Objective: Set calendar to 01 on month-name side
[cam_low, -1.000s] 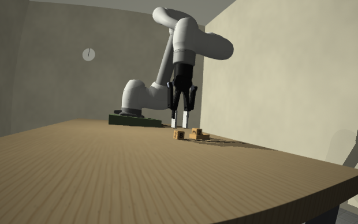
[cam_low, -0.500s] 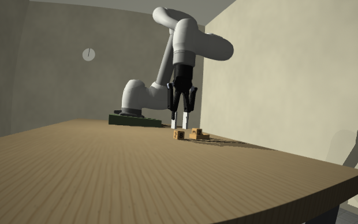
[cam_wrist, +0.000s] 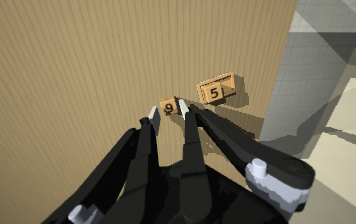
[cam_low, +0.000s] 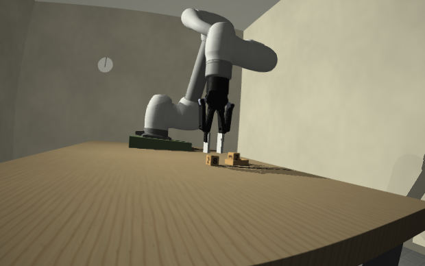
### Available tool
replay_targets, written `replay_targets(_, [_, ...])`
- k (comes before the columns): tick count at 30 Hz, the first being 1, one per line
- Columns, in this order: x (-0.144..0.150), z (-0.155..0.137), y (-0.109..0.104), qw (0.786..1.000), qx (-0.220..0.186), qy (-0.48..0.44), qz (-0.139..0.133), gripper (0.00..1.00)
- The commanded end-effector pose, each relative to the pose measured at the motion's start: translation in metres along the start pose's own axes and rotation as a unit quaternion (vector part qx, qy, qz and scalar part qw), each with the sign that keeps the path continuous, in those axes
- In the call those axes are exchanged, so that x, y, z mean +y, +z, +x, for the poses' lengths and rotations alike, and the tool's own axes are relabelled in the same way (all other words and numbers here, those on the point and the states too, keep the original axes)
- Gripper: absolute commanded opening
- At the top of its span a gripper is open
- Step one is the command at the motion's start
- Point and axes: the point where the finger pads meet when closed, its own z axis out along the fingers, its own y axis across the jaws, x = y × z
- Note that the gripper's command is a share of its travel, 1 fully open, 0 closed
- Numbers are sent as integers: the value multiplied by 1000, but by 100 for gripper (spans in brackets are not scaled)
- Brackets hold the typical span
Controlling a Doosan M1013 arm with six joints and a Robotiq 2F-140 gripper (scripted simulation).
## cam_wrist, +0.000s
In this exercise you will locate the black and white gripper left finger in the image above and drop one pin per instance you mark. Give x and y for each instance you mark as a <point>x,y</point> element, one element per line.
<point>100,191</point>

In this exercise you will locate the tan wooden cube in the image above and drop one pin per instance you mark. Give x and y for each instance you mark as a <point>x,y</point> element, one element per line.
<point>169,106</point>
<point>212,91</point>

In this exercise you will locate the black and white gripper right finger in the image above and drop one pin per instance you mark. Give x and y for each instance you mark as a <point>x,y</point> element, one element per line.
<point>280,179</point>

